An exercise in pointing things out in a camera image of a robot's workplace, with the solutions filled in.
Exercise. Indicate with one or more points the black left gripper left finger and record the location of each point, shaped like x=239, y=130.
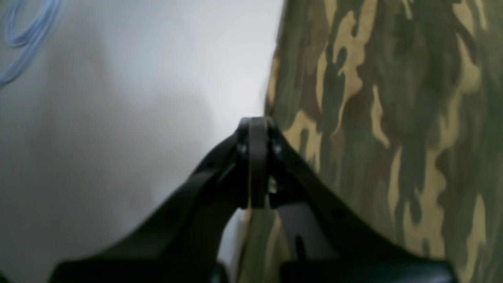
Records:
x=179, y=242

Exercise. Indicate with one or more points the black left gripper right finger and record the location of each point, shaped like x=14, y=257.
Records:
x=328, y=241

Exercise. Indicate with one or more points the camouflage t-shirt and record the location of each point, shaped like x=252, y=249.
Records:
x=397, y=105

